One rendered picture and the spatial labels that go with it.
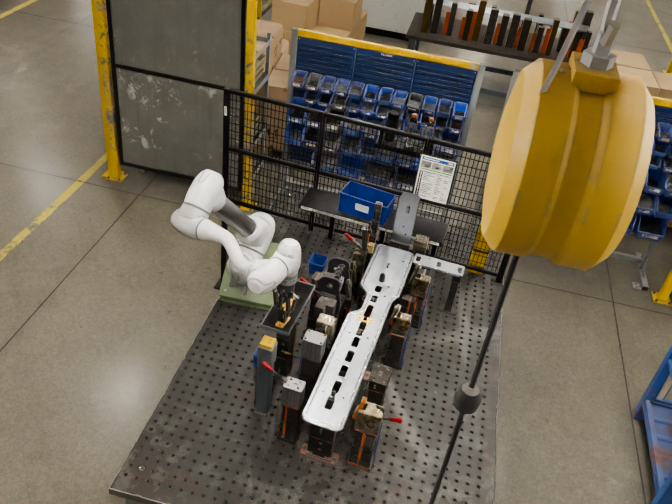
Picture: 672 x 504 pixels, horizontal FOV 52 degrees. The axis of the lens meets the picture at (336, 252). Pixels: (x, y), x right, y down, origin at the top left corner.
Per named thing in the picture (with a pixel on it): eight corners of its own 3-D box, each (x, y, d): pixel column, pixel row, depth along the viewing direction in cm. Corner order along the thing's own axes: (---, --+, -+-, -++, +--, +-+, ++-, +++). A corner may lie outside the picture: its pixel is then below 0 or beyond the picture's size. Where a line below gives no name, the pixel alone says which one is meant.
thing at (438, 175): (447, 206, 410) (458, 161, 391) (410, 197, 413) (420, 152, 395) (447, 205, 411) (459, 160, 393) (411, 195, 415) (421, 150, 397)
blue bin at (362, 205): (383, 226, 406) (387, 207, 398) (336, 210, 414) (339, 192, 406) (392, 212, 419) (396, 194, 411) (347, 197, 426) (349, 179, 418)
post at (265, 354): (267, 417, 325) (272, 352, 299) (252, 412, 327) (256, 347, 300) (273, 406, 331) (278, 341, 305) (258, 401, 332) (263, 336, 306)
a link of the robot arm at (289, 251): (284, 259, 300) (266, 274, 290) (287, 230, 290) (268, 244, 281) (304, 269, 296) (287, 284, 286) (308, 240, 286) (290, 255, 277)
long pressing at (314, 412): (347, 436, 286) (347, 433, 285) (296, 419, 290) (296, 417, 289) (415, 254, 394) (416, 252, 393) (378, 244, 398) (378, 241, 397)
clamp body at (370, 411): (373, 474, 307) (385, 422, 285) (342, 464, 309) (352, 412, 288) (379, 456, 315) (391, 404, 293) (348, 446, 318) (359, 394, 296)
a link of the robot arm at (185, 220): (190, 235, 305) (203, 207, 307) (160, 224, 313) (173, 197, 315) (205, 244, 316) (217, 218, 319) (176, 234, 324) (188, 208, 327)
